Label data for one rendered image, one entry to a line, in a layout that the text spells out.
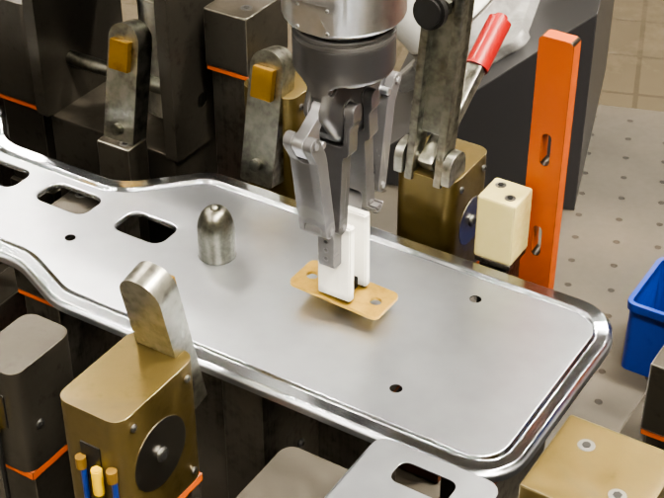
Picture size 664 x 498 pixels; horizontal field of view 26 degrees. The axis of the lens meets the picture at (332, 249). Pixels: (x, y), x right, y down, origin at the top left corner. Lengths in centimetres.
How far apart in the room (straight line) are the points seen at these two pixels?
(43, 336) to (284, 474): 24
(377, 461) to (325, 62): 28
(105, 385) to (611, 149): 109
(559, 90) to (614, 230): 67
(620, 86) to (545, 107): 244
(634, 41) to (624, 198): 197
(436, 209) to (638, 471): 38
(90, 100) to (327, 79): 56
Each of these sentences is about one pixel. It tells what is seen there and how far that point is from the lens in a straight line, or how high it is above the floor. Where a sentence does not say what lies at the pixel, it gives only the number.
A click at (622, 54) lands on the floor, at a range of 375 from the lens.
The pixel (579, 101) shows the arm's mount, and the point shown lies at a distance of 176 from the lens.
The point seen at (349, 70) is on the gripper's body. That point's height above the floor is 123.
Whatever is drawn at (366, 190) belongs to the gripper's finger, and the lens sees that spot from 111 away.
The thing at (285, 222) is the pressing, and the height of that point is 100.
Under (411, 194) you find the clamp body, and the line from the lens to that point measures 125.
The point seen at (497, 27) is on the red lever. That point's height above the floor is 114.
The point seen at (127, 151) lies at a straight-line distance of 140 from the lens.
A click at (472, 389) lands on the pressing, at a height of 100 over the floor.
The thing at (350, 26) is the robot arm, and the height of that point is 127.
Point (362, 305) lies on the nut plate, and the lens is 114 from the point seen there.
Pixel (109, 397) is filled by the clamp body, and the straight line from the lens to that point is 102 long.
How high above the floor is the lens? 171
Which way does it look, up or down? 35 degrees down
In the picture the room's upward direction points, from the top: straight up
